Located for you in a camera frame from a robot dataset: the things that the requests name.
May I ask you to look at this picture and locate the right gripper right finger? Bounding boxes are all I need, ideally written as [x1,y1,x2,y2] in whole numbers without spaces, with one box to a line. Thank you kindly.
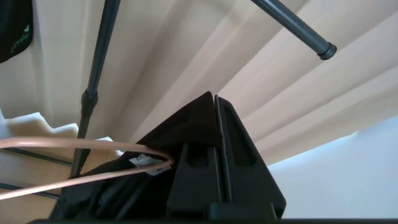
[214,95,287,218]

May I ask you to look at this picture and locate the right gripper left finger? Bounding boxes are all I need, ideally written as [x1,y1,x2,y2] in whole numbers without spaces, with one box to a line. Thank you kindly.
[167,142,223,220]

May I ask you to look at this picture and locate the black garment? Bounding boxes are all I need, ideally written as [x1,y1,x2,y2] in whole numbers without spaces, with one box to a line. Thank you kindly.
[49,91,220,220]

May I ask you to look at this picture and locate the pink clothes hanger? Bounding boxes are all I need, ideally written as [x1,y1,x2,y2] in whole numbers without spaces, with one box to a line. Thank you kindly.
[0,136,174,200]

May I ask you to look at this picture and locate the black shorts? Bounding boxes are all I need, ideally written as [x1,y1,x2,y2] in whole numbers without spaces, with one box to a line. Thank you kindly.
[0,0,34,64]

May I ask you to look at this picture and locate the black clothes rack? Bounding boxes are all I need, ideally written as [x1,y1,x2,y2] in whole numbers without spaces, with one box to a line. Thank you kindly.
[0,0,338,200]

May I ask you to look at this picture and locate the beige curtain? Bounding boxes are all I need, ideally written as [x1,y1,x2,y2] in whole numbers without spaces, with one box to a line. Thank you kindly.
[0,0,398,166]

